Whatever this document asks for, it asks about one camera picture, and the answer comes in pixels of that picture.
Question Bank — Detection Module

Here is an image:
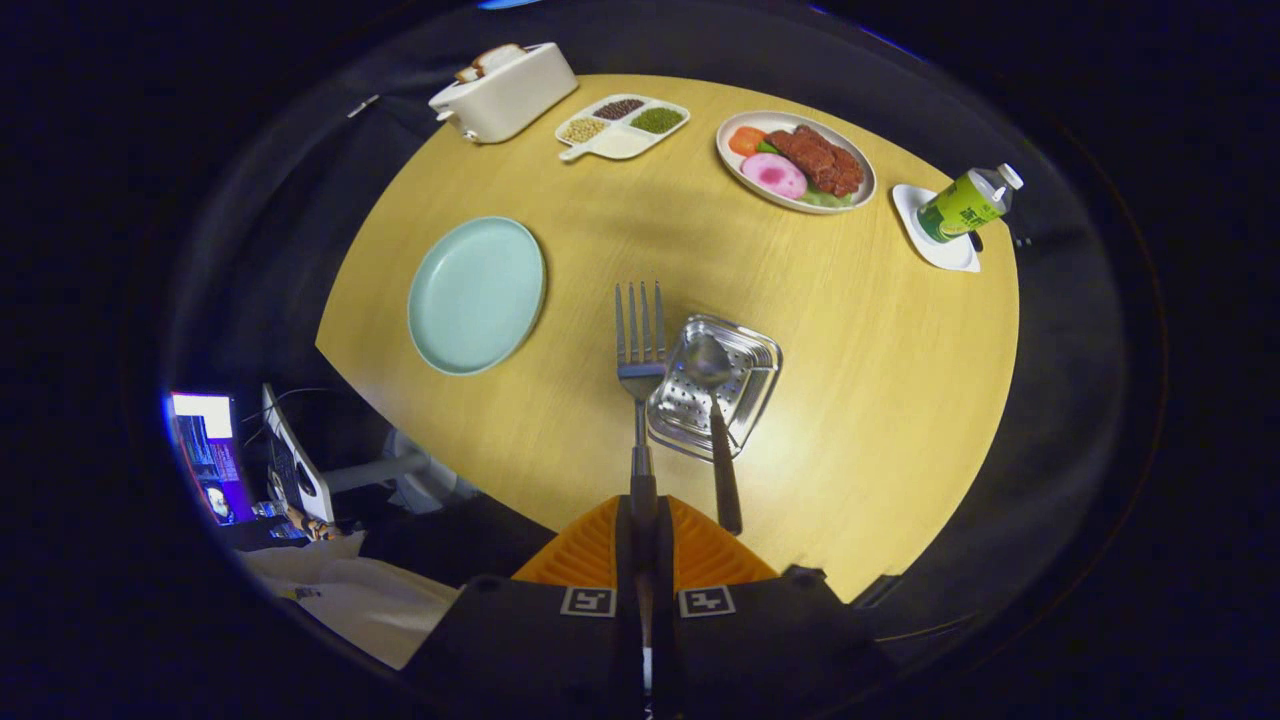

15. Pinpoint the brown steak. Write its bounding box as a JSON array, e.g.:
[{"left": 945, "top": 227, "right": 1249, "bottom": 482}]
[{"left": 768, "top": 125, "right": 864, "bottom": 198}]

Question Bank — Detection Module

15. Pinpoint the white round food plate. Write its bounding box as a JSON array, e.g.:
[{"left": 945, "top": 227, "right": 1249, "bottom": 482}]
[{"left": 716, "top": 110, "right": 878, "bottom": 215}]

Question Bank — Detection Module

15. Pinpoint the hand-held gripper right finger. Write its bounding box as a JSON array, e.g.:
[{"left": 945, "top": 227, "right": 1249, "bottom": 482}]
[{"left": 645, "top": 495, "right": 896, "bottom": 713}]

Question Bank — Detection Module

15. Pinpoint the metal spoon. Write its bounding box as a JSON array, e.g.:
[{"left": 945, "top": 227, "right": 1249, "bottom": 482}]
[{"left": 684, "top": 335, "right": 744, "bottom": 536}]

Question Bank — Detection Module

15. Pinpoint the pink ham slice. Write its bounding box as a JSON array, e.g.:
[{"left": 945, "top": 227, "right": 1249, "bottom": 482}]
[{"left": 740, "top": 152, "right": 808, "bottom": 200}]

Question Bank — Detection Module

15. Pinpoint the white toaster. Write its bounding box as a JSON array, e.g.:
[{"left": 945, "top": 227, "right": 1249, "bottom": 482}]
[{"left": 429, "top": 42, "right": 579, "bottom": 145}]

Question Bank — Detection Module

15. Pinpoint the light green plate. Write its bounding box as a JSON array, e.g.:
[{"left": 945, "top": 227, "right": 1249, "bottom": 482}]
[{"left": 407, "top": 216, "right": 548, "bottom": 377}]

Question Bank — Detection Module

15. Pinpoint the white divided dish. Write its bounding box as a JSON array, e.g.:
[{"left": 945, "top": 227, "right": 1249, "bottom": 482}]
[{"left": 555, "top": 94, "right": 691, "bottom": 163}]

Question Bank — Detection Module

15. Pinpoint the perforated metal tray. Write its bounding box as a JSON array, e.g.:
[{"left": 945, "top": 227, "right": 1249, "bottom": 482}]
[{"left": 646, "top": 313, "right": 783, "bottom": 462}]

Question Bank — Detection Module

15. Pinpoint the green label bottle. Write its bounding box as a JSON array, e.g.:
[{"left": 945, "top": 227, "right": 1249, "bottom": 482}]
[{"left": 915, "top": 163, "right": 1025, "bottom": 244}]

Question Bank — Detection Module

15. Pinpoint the metal fork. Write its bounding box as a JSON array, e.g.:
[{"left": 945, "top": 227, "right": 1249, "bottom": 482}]
[{"left": 613, "top": 281, "right": 668, "bottom": 561}]

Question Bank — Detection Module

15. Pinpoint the lit computer monitor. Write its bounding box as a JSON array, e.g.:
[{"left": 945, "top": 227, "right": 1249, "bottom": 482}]
[{"left": 165, "top": 392, "right": 256, "bottom": 526}]

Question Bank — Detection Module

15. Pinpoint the white square saucer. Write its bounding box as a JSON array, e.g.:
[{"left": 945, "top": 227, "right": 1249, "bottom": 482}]
[{"left": 892, "top": 184, "right": 982, "bottom": 273}]

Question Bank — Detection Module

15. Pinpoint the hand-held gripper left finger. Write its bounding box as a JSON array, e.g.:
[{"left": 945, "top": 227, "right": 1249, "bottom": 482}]
[{"left": 405, "top": 495, "right": 646, "bottom": 713}]

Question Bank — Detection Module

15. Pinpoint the white cloth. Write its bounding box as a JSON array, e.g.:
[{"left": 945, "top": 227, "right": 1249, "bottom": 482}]
[{"left": 240, "top": 535, "right": 466, "bottom": 671}]

